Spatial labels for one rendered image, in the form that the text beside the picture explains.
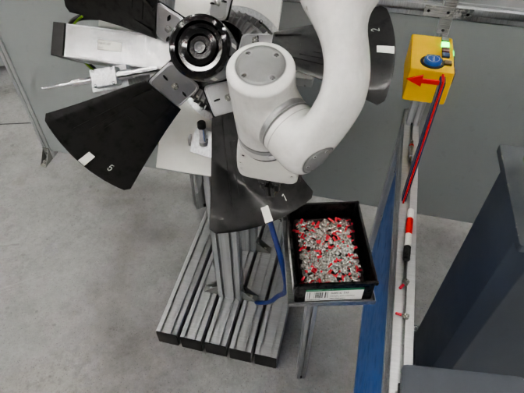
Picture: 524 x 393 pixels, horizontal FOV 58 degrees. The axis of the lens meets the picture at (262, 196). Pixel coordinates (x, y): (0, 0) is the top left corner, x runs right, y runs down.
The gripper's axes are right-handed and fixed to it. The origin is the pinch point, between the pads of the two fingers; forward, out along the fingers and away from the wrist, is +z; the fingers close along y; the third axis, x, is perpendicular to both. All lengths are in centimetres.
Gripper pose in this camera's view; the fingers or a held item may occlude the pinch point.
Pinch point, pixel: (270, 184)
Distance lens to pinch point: 85.0
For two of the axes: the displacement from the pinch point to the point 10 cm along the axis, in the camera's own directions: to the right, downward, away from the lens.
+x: -2.2, 8.9, -4.0
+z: 0.6, 4.2, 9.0
